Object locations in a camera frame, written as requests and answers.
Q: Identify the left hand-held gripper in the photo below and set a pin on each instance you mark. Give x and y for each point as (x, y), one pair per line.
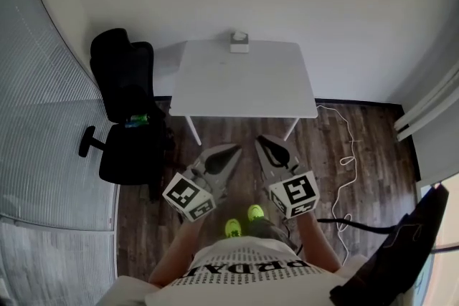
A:
(183, 195)

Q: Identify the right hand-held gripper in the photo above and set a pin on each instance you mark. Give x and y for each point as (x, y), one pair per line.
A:
(295, 191)

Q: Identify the white and grey tissue box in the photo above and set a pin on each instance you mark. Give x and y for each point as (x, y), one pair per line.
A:
(239, 46)

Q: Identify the person's left forearm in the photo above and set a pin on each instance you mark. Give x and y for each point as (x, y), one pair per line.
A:
(175, 254)

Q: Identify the person's right forearm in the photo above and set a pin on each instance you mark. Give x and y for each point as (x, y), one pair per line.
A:
(315, 243)

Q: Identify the white table leg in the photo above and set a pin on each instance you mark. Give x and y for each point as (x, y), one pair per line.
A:
(292, 129)
(193, 130)

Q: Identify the neon yellow shoe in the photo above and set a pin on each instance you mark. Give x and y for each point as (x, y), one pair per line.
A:
(256, 212)
(232, 228)

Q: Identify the dark grey trousers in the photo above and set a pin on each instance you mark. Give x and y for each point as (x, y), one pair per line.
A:
(265, 231)

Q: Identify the green plastic bottle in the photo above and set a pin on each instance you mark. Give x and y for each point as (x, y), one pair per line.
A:
(140, 117)

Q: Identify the white printed t-shirt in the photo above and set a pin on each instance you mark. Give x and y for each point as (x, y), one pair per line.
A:
(244, 283)

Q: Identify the black office chair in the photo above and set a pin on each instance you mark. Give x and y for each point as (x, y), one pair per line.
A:
(122, 82)

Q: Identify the black bag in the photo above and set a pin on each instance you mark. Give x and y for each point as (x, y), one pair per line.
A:
(401, 254)

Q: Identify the grey window blinds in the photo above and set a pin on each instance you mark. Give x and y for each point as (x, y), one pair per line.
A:
(43, 111)

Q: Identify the white wall pipes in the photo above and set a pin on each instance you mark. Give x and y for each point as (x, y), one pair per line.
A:
(426, 107)

